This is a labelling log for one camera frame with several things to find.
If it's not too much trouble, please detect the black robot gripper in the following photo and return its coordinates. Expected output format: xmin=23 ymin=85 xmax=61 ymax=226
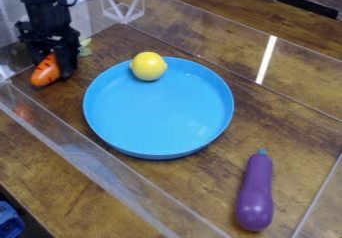
xmin=15 ymin=0 xmax=81 ymax=79

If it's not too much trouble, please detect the clear acrylic tray enclosure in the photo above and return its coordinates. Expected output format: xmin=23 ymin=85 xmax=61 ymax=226
xmin=0 ymin=0 xmax=342 ymax=238

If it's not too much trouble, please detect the orange toy carrot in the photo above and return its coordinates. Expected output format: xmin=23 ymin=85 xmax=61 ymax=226
xmin=30 ymin=37 xmax=94 ymax=88

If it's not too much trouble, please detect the blue round plate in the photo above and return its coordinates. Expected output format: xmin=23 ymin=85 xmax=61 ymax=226
xmin=83 ymin=57 xmax=236 ymax=160

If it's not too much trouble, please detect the blue plastic object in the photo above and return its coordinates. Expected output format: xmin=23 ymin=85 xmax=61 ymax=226
xmin=0 ymin=201 xmax=26 ymax=238

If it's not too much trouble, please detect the yellow toy lemon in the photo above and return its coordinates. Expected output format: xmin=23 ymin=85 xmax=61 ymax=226
xmin=130 ymin=52 xmax=167 ymax=81

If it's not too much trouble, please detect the purple toy eggplant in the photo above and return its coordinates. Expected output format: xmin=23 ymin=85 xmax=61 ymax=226
xmin=236 ymin=149 xmax=274 ymax=232

